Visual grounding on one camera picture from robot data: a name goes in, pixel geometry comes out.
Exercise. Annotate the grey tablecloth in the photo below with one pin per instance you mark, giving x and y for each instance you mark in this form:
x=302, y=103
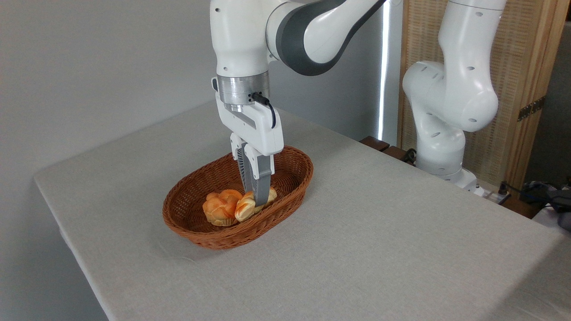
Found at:
x=379, y=249

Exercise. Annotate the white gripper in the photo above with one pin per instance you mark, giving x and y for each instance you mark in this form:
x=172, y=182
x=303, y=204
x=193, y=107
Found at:
x=261, y=129

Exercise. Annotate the black power plug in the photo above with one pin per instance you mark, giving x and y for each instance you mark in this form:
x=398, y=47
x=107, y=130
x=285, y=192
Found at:
x=503, y=189

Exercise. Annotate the round orange bread roll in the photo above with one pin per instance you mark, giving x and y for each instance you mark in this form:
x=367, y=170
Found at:
x=219, y=208

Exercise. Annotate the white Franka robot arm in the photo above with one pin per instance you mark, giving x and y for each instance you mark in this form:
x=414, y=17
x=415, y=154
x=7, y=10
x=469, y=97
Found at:
x=241, y=35

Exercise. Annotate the long braided bread loaf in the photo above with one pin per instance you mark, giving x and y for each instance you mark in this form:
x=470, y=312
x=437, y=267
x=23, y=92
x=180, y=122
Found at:
x=244, y=210

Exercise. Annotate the dark metal screen hinge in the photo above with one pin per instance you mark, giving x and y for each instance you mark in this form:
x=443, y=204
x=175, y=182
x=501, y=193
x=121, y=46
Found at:
x=531, y=108

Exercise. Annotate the dark brown wooden block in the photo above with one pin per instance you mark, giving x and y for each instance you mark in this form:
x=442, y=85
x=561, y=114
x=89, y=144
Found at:
x=395, y=153
x=374, y=143

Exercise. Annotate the wooden rattan folding screen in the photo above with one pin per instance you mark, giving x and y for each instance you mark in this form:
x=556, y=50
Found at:
x=522, y=53

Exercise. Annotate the brown wicker basket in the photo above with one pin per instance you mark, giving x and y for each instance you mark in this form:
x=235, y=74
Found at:
x=290, y=174

